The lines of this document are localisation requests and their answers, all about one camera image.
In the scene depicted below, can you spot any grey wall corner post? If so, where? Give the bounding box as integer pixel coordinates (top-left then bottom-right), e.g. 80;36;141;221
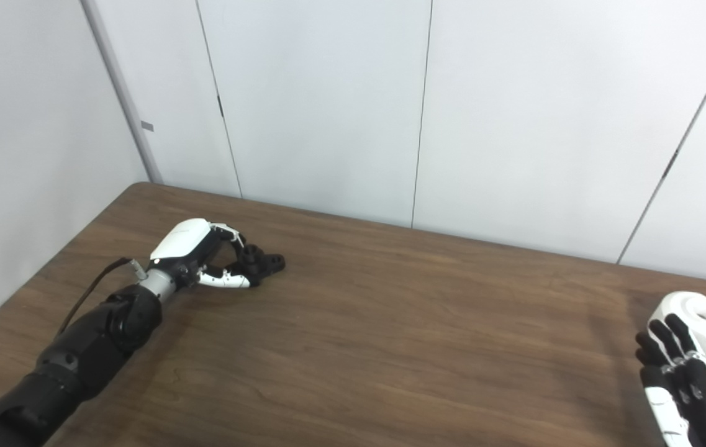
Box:
79;0;164;185

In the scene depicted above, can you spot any black flanged holder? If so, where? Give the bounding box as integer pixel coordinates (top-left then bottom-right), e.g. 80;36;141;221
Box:
222;244;286;287

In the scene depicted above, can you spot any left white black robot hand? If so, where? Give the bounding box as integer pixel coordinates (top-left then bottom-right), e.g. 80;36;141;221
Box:
150;218;254;289

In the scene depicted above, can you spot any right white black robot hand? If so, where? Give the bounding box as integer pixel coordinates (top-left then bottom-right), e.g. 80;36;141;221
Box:
635;314;706;447

